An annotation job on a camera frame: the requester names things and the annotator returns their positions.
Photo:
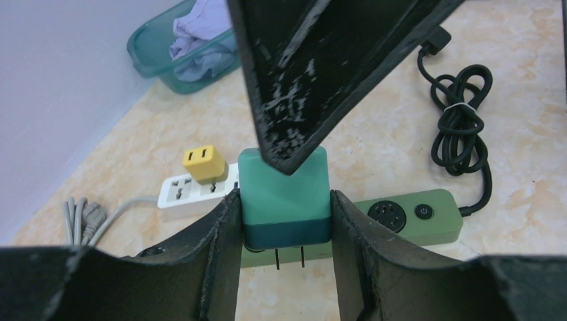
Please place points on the lavender cloth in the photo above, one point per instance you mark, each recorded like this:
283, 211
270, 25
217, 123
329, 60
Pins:
206, 21

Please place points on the teal plug adapter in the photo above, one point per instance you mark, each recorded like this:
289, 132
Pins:
285, 218

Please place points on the green power strip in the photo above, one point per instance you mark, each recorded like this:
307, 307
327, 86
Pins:
423, 218

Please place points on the teal plastic basket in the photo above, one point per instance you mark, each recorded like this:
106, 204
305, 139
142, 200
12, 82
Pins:
148, 49

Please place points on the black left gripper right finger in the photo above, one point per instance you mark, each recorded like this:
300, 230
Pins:
381, 276

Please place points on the yellow plug adapter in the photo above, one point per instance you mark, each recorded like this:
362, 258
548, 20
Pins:
205, 164

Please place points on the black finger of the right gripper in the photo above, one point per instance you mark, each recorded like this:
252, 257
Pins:
306, 64

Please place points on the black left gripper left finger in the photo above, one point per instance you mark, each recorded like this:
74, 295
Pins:
193, 275

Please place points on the white power strip with USB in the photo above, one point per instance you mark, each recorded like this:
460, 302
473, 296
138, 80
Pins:
181, 196

